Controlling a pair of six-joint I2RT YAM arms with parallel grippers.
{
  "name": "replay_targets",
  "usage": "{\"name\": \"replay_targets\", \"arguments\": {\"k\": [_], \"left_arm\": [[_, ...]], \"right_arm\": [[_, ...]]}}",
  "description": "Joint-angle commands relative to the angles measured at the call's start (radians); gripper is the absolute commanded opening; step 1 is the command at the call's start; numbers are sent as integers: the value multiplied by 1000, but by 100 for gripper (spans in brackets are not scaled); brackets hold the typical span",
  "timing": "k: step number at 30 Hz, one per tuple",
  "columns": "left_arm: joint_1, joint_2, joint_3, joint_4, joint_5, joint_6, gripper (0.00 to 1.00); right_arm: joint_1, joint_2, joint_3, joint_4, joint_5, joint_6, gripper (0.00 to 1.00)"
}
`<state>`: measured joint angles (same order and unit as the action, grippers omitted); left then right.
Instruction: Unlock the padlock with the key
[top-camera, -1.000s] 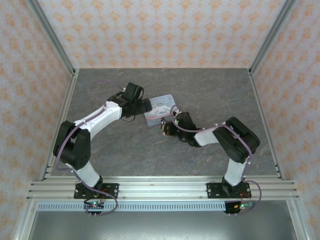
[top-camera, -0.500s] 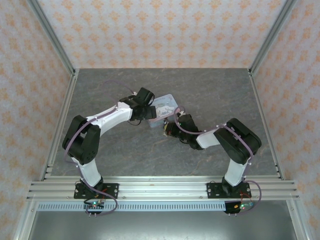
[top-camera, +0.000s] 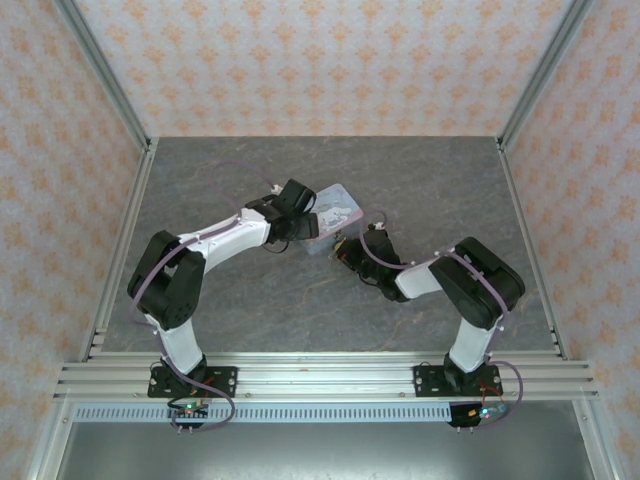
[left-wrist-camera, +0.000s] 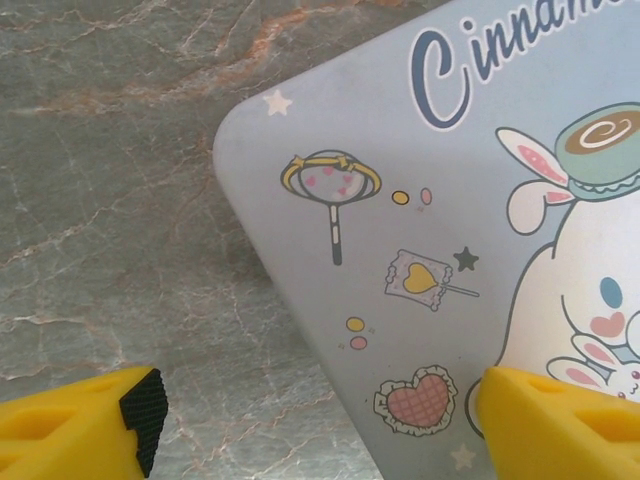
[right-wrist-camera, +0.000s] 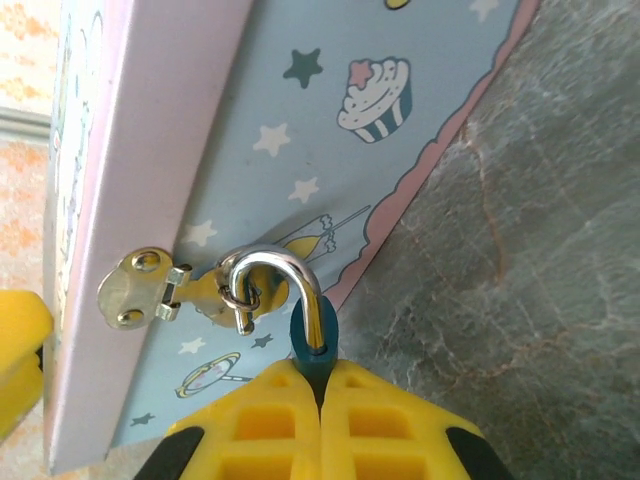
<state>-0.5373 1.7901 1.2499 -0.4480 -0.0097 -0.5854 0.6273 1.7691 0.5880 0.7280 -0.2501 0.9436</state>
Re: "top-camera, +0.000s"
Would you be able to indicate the pale blue cartoon tin box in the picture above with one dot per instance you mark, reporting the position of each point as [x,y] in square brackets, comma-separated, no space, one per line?
[337,210]

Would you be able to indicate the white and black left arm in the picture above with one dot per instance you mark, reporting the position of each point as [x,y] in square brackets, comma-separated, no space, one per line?
[165,285]

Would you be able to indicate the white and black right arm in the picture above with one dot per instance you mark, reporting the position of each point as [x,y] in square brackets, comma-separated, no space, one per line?
[475,280]

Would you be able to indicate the right controller circuit board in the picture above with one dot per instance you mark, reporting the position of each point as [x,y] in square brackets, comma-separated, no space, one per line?
[487,412]

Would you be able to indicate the controller circuit board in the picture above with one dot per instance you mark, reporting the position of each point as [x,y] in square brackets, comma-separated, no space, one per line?
[487,412]
[189,410]

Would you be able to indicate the grey metal sheet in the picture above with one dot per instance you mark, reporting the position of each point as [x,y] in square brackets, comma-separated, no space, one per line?
[325,452]

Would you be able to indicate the left controller circuit board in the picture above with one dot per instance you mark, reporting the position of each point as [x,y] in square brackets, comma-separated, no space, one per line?
[189,410]

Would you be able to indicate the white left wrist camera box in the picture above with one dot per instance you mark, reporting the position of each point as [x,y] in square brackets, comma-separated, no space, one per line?
[275,188]

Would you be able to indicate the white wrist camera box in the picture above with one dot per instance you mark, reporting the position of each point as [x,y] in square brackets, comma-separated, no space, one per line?
[275,188]
[377,225]

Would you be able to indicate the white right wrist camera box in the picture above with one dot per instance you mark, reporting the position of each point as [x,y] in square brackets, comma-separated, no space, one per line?
[377,225]

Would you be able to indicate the aluminium front rail beam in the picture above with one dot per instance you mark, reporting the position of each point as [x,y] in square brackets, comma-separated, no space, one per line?
[325,375]

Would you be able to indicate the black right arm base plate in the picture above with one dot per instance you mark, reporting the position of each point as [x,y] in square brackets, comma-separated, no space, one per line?
[430,380]

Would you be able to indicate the aluminium right side rail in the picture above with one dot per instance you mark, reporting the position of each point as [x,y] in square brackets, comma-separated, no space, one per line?
[532,250]

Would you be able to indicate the aluminium rail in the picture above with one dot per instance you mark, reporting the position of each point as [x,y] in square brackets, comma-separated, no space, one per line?
[532,250]
[122,250]

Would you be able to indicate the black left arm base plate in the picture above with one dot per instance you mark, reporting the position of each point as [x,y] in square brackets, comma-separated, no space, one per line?
[220,380]

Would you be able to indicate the aluminium left side rail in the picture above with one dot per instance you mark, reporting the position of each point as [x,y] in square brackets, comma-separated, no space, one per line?
[122,250]

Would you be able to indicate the aluminium left rear frame post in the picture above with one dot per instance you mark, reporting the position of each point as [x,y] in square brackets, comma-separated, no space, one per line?
[107,70]

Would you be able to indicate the aluminium frame post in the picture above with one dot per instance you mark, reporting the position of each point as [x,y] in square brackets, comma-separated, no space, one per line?
[107,70]
[540,70]

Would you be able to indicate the aluminium right rear frame post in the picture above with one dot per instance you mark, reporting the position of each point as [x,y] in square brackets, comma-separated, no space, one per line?
[540,70]

